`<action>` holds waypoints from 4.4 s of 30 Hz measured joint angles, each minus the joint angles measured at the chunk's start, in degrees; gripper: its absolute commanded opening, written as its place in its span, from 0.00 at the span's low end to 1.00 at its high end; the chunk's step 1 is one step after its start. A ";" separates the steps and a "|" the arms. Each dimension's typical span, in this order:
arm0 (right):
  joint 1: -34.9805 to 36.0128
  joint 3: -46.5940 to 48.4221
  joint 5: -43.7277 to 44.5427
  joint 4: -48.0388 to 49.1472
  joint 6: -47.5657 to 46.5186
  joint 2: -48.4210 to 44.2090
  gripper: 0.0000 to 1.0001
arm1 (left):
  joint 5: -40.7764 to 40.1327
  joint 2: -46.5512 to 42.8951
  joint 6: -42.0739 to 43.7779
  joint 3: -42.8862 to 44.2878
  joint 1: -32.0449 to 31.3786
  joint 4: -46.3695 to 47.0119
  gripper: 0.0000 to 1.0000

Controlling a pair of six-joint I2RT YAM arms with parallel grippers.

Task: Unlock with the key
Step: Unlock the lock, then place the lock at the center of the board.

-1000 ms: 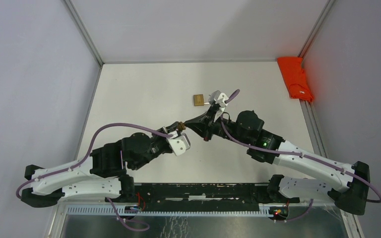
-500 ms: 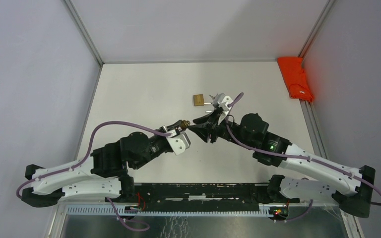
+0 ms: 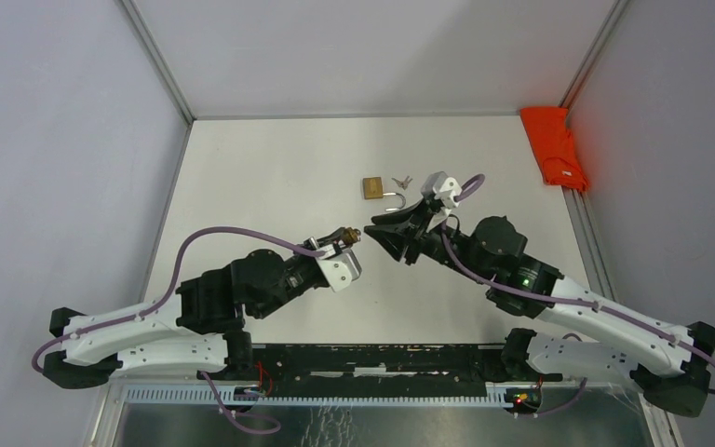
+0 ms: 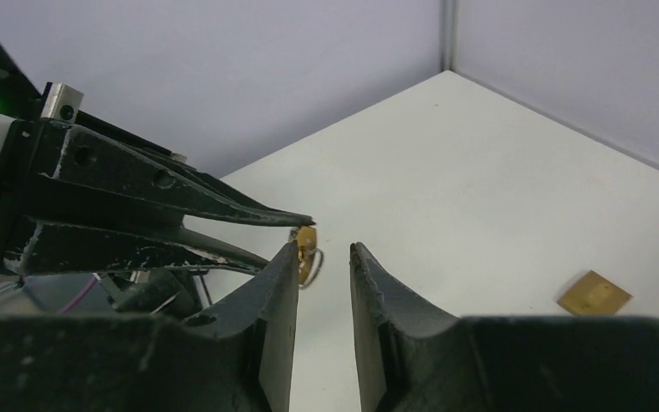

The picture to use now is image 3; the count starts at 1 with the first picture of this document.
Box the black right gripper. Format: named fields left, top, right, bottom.
left=363, top=196, right=491, bottom=284

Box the small brass padlock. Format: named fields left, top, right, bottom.
left=341, top=227, right=361, bottom=246

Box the silver key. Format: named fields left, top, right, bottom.
left=391, top=176, right=412, bottom=190

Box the large brass padlock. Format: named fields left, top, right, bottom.
left=361, top=177, right=407, bottom=213

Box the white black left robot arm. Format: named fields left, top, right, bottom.
left=31, top=226, right=361, bottom=389

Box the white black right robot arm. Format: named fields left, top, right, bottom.
left=364, top=199, right=715, bottom=417

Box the orange folded cloth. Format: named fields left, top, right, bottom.
left=519, top=106, right=590, bottom=193

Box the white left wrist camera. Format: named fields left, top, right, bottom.
left=316, top=244, right=362, bottom=292

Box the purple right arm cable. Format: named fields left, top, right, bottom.
left=440, top=173, right=715, bottom=419

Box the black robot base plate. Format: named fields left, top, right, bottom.
left=211, top=344, right=563, bottom=399

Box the white slotted cable duct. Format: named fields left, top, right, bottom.
left=124, top=385, right=522, bottom=409

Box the aluminium corner frame rail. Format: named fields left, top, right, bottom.
left=559, top=0, right=634, bottom=110

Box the left aluminium frame rail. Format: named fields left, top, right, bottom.
left=116, top=0, right=196, bottom=126

